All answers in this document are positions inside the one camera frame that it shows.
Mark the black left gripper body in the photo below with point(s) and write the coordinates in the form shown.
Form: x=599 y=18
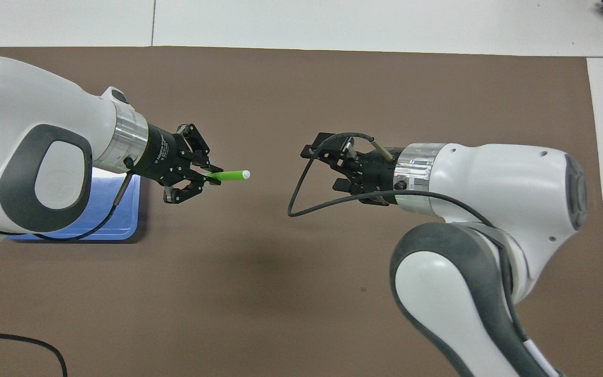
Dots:
x=160 y=154

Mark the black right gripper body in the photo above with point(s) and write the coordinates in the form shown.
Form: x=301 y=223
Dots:
x=377 y=175

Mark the green pen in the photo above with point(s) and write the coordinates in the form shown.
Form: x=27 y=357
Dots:
x=231 y=175

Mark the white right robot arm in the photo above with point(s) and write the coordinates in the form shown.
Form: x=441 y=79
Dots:
x=490 y=209

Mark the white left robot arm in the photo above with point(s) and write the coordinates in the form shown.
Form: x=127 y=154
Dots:
x=19 y=104

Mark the blue plastic tray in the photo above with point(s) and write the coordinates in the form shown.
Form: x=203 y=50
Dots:
x=97 y=209

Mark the brown table mat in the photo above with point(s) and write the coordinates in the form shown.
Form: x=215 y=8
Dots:
x=301 y=288

